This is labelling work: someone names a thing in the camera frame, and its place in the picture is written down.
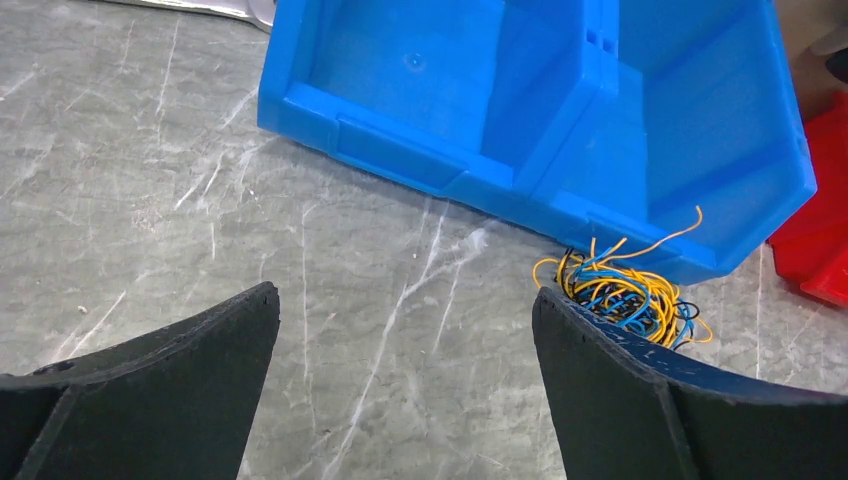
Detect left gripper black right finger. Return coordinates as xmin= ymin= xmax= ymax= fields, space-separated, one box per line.
xmin=532 ymin=288 xmax=847 ymax=479

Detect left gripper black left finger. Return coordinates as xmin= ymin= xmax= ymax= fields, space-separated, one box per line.
xmin=1 ymin=282 xmax=280 ymax=479

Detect yellow blue black wires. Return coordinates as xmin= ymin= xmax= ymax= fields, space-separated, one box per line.
xmin=532 ymin=205 xmax=715 ymax=351

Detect red plastic bin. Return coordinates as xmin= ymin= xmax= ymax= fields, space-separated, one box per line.
xmin=769 ymin=92 xmax=847 ymax=308

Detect blue double plastic bin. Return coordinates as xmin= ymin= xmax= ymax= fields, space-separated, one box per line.
xmin=258 ymin=0 xmax=816 ymax=285

